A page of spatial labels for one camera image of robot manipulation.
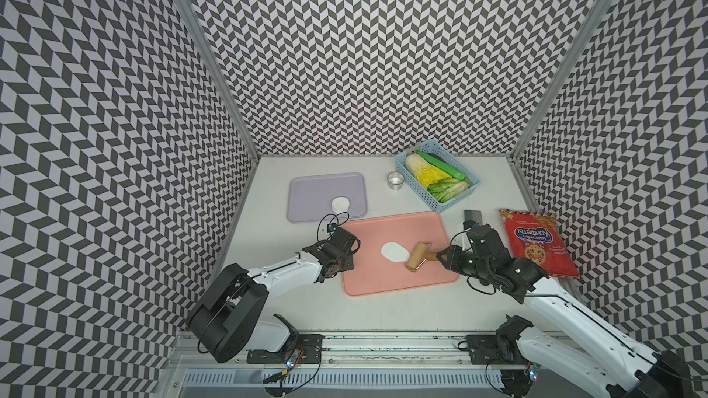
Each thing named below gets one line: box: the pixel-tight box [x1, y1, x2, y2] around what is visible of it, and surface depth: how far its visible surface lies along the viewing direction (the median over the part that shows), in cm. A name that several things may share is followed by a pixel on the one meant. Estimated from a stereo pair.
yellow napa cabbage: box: [405, 152, 452, 189], surface depth 107 cm
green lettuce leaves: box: [427, 177, 472, 204], surface depth 101 cm
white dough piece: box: [380, 241, 412, 263], surface depth 93 cm
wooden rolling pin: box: [404, 242, 438, 272], surface depth 90 cm
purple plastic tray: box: [287, 172, 368, 223], surface depth 109 cm
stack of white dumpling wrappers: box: [330, 196, 351, 216], surface depth 103 cm
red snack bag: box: [498, 209, 580, 279], surface depth 92 cm
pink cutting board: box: [342, 211, 460, 297], surface depth 89 cm
